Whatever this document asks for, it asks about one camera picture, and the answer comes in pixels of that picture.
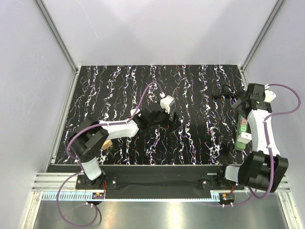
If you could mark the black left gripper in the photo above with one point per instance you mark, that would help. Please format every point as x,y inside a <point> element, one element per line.
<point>172,125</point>

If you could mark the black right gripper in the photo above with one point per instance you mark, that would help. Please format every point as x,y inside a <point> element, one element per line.
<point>238,104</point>

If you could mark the beige cube socket adapter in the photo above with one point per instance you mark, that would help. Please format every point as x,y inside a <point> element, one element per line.
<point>107,144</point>

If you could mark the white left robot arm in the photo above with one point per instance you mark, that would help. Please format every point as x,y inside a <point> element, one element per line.
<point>87,140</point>

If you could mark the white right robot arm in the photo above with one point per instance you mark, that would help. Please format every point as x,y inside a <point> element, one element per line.
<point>264,168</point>

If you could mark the green power strip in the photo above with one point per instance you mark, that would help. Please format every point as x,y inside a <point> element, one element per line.
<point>242,126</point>

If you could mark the white charger on strip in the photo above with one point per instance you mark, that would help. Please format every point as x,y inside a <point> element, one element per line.
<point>244,137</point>

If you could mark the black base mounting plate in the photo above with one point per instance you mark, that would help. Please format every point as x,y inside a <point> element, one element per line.
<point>114,177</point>

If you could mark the metal front tray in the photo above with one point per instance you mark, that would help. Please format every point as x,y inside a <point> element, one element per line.
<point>256,214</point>

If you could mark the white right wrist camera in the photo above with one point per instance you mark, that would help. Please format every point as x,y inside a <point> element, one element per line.
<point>269,95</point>

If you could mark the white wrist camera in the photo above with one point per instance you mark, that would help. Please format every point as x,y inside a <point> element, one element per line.
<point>166,103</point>
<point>269,95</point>

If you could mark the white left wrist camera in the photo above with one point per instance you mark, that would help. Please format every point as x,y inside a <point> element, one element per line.
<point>166,103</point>

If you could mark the aluminium frame rail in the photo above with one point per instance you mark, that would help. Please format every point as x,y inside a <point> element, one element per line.
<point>35,196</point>

